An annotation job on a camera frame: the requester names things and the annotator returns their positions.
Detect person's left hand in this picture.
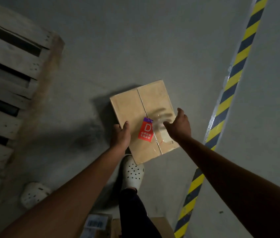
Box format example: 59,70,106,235
110,121,131,153

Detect person's right hand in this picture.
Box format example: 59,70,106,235
163,107,192,143

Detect cardboard box red label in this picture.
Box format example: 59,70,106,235
110,80,180,165

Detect cardboard box taped seam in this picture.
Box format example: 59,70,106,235
111,217,175,238

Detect wooden pallet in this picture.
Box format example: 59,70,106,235
0,0,65,209

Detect person's right forearm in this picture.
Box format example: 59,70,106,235
177,135,280,238

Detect person's left forearm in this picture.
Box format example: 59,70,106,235
0,145,125,238

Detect white perforated right shoe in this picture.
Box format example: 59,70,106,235
121,155,145,191

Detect white perforated shoe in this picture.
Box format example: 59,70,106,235
121,155,145,191
20,182,53,210

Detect black trousers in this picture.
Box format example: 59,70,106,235
119,188,163,238

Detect yellow black hazard tape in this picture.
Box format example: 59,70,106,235
173,0,269,238

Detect white perforated left shoe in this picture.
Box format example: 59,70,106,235
20,182,53,210

